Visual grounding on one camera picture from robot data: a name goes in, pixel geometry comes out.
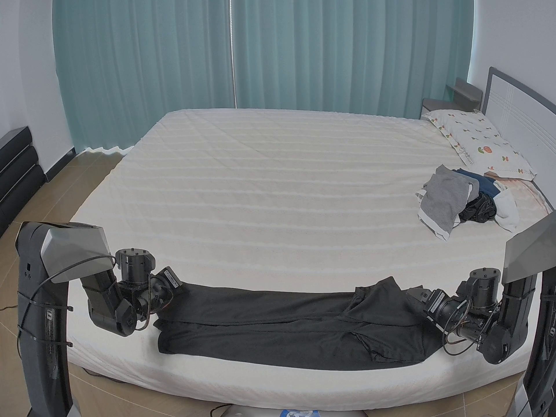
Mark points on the blue-green curtain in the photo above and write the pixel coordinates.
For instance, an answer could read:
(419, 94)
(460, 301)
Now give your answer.
(347, 37)
(143, 50)

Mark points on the pile of clothes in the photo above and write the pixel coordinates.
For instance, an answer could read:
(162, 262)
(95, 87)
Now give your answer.
(443, 198)

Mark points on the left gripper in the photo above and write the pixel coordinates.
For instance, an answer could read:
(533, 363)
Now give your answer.
(167, 283)

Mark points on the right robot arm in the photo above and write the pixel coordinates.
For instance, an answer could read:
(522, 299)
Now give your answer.
(527, 250)

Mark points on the dark grey bedside table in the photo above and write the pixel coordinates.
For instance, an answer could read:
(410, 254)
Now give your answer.
(460, 94)

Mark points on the black chest of drawers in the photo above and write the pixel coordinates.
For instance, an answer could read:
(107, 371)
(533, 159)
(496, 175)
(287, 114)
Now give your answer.
(15, 176)

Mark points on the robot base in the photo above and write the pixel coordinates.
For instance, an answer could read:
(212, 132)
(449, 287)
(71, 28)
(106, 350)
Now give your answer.
(295, 414)

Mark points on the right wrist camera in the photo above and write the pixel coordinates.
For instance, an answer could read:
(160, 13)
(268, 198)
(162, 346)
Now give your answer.
(464, 290)

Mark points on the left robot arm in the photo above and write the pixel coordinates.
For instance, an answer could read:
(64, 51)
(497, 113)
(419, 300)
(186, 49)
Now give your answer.
(74, 241)

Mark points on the black T-shirt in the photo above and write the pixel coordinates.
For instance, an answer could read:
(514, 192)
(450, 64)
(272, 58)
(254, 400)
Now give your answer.
(295, 319)

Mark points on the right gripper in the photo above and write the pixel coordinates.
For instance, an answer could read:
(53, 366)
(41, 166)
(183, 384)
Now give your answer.
(441, 306)

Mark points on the white printed pillow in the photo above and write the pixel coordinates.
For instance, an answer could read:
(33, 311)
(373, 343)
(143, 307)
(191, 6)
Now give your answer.
(478, 139)

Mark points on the bed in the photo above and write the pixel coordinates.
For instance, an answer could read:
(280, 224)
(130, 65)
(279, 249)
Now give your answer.
(269, 180)

